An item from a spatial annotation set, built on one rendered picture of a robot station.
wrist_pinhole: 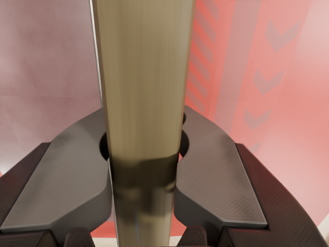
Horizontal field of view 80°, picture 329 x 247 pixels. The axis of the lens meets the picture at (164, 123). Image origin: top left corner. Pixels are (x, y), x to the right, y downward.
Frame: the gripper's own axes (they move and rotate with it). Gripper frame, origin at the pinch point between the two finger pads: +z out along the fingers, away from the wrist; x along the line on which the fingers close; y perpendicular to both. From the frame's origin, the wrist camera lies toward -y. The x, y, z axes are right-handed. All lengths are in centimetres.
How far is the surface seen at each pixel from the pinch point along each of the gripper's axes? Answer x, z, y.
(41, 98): -9.3, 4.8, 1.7
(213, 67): 5.1, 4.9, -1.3
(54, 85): -7.9, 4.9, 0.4
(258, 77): 9.0, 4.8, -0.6
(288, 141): 13.8, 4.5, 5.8
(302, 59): 12.2, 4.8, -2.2
